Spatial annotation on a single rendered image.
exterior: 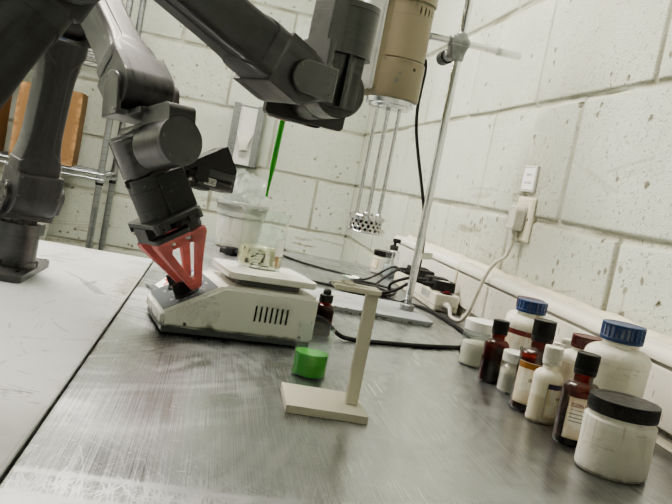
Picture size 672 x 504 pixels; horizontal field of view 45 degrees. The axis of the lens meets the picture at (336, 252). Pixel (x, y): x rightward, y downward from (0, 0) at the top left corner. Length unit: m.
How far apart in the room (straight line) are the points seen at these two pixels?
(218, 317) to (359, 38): 0.38
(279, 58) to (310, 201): 2.72
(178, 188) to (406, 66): 0.62
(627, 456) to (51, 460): 0.50
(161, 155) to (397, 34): 0.68
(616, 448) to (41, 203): 0.85
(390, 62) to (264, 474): 0.99
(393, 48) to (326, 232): 2.14
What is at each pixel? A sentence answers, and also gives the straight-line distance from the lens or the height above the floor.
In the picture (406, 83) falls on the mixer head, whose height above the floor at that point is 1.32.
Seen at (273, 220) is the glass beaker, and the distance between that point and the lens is 1.05.
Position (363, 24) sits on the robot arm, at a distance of 0.91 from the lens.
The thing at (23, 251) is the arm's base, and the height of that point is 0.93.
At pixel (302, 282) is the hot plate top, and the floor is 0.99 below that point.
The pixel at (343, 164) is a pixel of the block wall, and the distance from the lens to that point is 3.55.
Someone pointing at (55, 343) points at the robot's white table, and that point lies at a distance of 0.90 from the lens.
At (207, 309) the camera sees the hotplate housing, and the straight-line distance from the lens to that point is 1.02.
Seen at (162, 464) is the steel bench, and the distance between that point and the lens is 0.61.
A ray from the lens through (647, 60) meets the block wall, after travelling 1.31.
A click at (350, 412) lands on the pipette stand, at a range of 0.79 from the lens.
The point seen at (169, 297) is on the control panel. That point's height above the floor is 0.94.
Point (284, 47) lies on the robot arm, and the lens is 0.83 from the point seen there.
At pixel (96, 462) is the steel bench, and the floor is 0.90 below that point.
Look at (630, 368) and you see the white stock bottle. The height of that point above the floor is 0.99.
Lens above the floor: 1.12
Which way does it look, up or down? 5 degrees down
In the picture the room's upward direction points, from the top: 11 degrees clockwise
